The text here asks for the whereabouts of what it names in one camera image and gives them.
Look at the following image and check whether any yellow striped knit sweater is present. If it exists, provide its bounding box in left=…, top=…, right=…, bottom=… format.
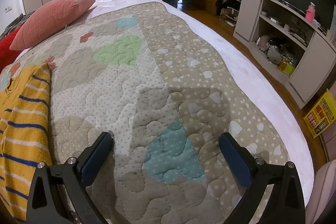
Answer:
left=1, top=63, right=52, bottom=223

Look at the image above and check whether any yellow cardboard box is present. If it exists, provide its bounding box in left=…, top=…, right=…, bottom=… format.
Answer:
left=303, top=89, right=335, bottom=139

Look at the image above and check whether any white tv cabinet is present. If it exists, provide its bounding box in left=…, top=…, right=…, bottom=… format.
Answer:
left=234, top=0, right=335, bottom=108

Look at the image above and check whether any patchwork heart quilt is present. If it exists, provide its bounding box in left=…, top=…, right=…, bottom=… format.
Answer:
left=1, top=2, right=289, bottom=223

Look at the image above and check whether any red floral pillow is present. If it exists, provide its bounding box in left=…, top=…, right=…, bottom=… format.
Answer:
left=0, top=26, right=21, bottom=72

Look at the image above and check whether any grey knit blanket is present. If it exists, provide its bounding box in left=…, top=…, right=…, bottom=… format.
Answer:
left=0, top=11, right=34, bottom=40

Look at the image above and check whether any pink water bottle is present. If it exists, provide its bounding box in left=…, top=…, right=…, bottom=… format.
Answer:
left=305, top=2, right=315, bottom=23

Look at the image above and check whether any pink corduroy pillow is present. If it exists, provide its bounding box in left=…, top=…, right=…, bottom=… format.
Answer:
left=9, top=0, right=95, bottom=51

